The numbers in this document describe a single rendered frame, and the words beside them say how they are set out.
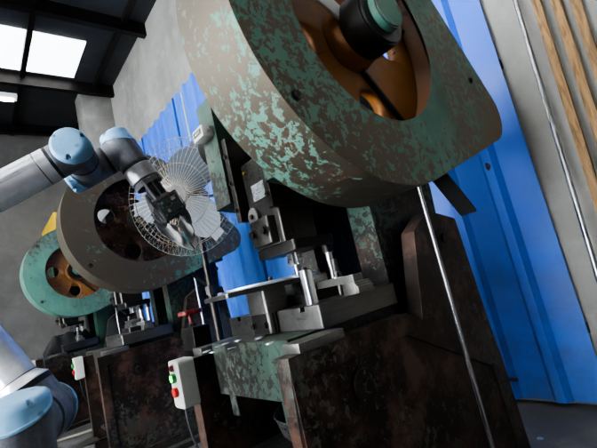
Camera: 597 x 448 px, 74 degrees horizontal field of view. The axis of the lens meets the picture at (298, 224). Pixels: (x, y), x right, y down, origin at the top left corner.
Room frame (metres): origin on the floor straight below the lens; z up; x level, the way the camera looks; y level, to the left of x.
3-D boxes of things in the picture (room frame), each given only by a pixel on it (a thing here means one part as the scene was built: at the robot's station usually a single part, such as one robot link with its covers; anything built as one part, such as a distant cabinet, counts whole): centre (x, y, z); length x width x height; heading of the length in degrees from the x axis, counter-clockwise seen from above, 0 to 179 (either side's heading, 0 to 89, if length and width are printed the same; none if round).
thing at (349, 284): (1.12, -0.08, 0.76); 0.17 x 0.06 x 0.10; 41
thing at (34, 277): (4.08, 2.10, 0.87); 1.53 x 0.99 x 1.74; 134
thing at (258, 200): (1.22, 0.06, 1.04); 0.17 x 0.15 x 0.30; 131
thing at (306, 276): (1.03, 0.01, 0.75); 0.03 x 0.03 x 0.10; 41
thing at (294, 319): (1.24, 0.03, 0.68); 0.45 x 0.30 x 0.06; 41
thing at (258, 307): (1.13, 0.16, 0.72); 0.25 x 0.14 x 0.14; 131
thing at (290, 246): (1.25, 0.03, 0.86); 0.20 x 0.16 x 0.05; 41
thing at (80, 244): (2.79, 0.89, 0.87); 1.53 x 0.99 x 1.74; 129
